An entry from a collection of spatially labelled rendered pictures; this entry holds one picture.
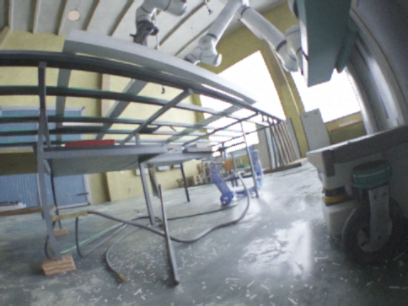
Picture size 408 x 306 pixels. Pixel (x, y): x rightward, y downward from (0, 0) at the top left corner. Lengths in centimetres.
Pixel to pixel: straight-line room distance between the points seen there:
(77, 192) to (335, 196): 703
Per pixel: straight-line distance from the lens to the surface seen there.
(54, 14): 1011
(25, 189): 720
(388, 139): 35
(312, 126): 766
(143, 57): 80
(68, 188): 703
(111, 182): 699
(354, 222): 45
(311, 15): 55
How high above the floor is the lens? 33
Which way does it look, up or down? 7 degrees up
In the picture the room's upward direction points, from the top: 12 degrees counter-clockwise
